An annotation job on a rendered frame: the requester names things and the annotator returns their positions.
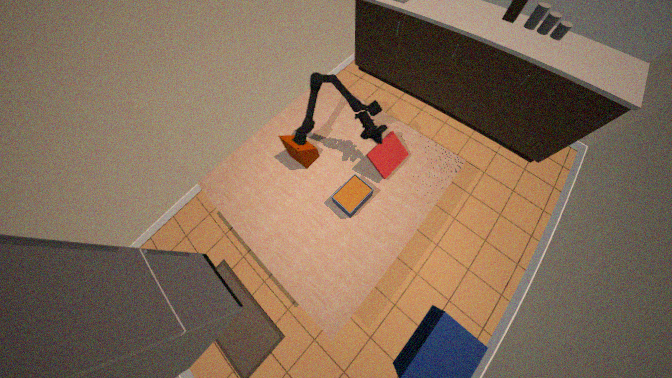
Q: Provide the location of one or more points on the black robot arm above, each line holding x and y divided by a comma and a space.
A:
308, 124

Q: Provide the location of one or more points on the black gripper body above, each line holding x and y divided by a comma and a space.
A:
378, 131

